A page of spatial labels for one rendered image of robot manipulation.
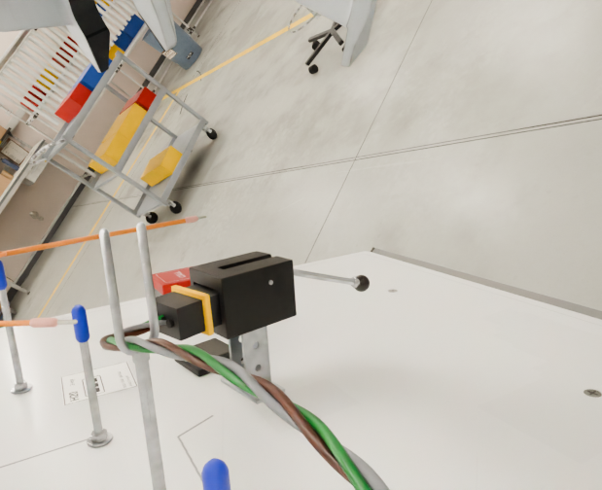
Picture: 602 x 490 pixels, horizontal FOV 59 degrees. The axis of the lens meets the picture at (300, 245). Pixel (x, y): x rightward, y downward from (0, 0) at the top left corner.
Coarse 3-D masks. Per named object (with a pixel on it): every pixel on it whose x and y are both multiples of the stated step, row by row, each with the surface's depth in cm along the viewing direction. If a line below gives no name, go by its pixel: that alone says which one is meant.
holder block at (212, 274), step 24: (216, 264) 35; (240, 264) 36; (264, 264) 35; (288, 264) 35; (216, 288) 33; (240, 288) 33; (264, 288) 34; (288, 288) 36; (240, 312) 33; (264, 312) 34; (288, 312) 36
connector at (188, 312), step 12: (192, 288) 34; (204, 288) 34; (156, 300) 32; (168, 300) 32; (180, 300) 32; (192, 300) 32; (216, 300) 33; (168, 312) 31; (180, 312) 31; (192, 312) 31; (216, 312) 33; (168, 324) 31; (180, 324) 31; (192, 324) 32; (204, 324) 32; (216, 324) 33; (180, 336) 31
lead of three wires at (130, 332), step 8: (160, 320) 31; (128, 328) 30; (136, 328) 30; (144, 328) 31; (104, 336) 27; (112, 336) 25; (128, 336) 24; (136, 336) 23; (104, 344) 25; (112, 344) 25; (128, 344) 23; (136, 344) 23
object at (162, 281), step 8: (160, 272) 56; (168, 272) 55; (176, 272) 55; (184, 272) 55; (160, 280) 53; (168, 280) 53; (176, 280) 52; (184, 280) 52; (160, 288) 52; (168, 288) 52
